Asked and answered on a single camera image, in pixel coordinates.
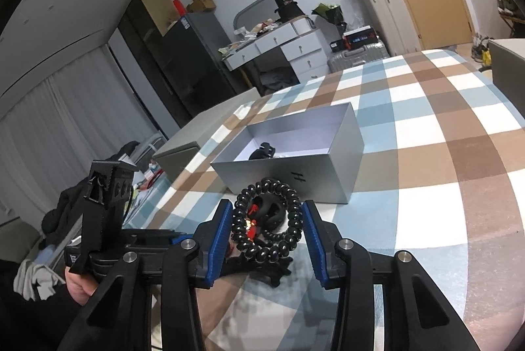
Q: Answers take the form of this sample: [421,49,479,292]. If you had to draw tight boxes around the large cardboard box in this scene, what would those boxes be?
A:
[137,0,181,36]

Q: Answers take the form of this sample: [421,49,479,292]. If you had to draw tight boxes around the shoes on floor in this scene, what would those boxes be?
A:
[471,35,493,62]

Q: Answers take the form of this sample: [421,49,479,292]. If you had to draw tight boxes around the black wardrobe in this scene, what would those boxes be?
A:
[117,0,198,130]

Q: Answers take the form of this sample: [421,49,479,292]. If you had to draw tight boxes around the black and red box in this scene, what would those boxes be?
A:
[344,27,379,49]

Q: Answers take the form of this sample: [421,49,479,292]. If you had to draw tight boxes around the silver box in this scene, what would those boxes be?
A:
[210,102,365,204]

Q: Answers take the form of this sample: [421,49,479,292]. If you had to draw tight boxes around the dark wrapped bouquet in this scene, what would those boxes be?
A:
[312,2,347,36]

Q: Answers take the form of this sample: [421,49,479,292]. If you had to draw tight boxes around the desk clutter pile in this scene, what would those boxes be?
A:
[219,19,284,56]

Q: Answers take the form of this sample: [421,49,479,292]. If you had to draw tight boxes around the white suitcase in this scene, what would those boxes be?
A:
[362,0,423,56]

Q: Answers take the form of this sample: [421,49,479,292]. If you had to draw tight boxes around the black banana hair clip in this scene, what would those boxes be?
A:
[225,193,294,288]

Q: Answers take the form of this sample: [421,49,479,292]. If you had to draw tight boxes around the small black hair clip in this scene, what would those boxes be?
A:
[248,140,276,160]

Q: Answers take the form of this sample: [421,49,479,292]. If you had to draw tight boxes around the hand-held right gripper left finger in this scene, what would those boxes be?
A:
[57,198,234,351]

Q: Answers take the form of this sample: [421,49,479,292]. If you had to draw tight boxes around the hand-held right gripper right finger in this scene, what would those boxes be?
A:
[304,200,480,351]

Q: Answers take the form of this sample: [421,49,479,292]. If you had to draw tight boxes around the silver suitcase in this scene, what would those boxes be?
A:
[328,41,390,73]

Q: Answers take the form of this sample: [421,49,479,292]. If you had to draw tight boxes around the black jacket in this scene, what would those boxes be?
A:
[43,142,142,235]

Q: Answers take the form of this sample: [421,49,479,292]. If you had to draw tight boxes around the black bag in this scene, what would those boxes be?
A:
[271,0,306,24]

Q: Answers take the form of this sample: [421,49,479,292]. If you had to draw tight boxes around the plaid blanket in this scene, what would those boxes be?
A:
[152,48,525,351]

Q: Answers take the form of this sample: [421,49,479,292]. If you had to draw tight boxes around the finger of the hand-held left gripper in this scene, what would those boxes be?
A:
[122,228,195,254]

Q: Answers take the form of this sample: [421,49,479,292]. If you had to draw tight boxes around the person's left hand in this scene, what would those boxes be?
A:
[65,268,100,306]

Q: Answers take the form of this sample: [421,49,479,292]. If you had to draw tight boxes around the grey cloth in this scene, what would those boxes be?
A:
[13,258,58,301]

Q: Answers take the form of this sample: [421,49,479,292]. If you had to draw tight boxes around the person's left forearm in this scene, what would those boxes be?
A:
[0,258,89,351]

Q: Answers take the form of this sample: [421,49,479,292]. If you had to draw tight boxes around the red hair accessory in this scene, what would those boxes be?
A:
[247,203,259,241]

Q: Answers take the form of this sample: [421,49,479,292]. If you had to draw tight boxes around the tall dark grey cabinet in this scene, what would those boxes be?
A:
[162,11,251,118]

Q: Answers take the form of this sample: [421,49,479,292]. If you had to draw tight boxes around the white curtain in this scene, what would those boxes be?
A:
[0,43,181,220]

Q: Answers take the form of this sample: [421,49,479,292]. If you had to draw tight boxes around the white desk with drawers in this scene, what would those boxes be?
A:
[223,17,331,83]

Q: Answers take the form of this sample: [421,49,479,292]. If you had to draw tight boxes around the open cardboard box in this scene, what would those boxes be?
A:
[186,0,217,13]

